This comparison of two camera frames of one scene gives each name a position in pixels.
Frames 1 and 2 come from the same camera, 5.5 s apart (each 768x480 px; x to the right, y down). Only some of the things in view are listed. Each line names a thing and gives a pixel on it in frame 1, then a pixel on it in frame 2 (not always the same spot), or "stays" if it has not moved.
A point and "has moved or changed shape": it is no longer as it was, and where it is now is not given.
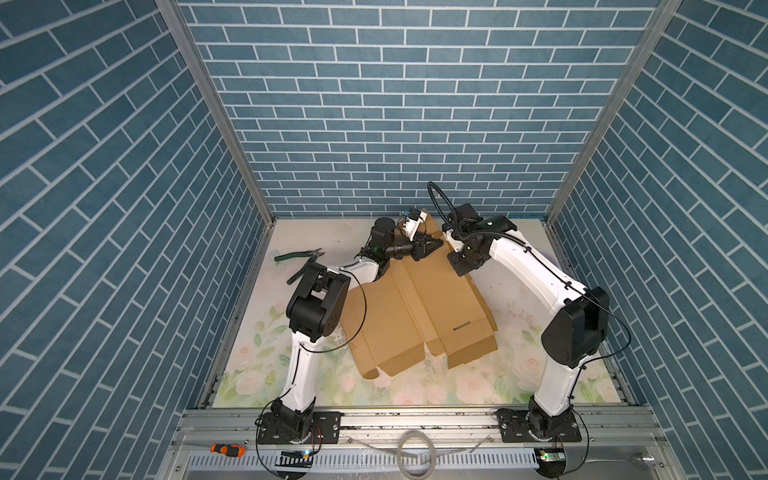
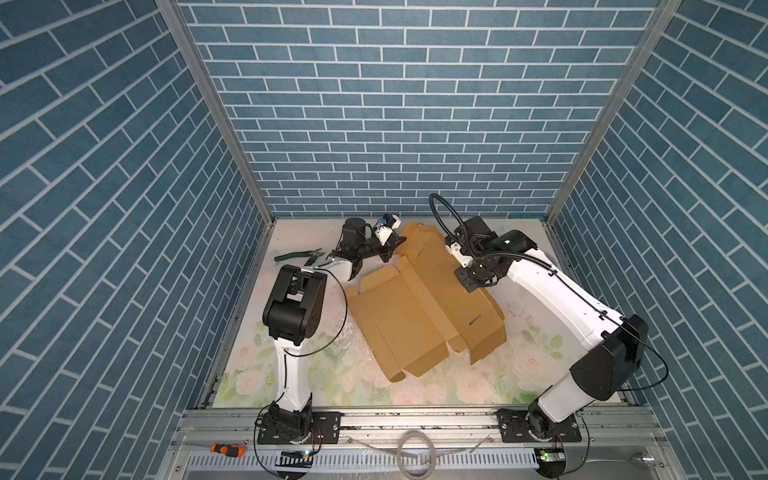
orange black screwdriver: (233, 450) stays
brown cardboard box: (418, 305) has moved or changed shape
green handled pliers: (313, 254) stays
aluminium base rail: (224, 444) stays
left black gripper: (416, 246) → (386, 248)
